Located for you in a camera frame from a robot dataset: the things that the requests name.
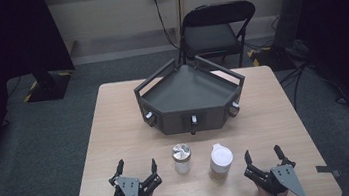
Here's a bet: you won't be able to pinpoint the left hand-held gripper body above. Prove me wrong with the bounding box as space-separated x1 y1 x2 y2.
108 169 164 196

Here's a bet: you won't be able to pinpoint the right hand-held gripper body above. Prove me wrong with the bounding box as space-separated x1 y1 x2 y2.
242 157 307 196

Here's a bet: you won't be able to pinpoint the spice jar with white lid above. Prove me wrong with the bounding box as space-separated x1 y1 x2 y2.
204 141 237 183

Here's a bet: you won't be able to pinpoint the glass jar with silver lid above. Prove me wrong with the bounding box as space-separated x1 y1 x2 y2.
170 141 195 176

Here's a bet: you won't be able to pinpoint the dark grey corner rack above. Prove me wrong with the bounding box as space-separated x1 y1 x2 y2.
130 48 253 142

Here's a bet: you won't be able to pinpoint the grey tape piece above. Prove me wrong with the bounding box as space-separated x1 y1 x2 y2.
315 162 341 181

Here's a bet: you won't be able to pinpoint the black stand base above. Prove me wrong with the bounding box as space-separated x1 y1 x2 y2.
246 40 312 76
18 56 76 104

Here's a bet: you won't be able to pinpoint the black folding chair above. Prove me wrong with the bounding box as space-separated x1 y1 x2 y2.
171 0 264 76

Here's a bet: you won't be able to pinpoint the black floor cables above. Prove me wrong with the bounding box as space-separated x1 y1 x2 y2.
276 52 349 115

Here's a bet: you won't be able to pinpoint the black power cable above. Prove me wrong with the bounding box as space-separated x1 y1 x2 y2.
150 0 181 53

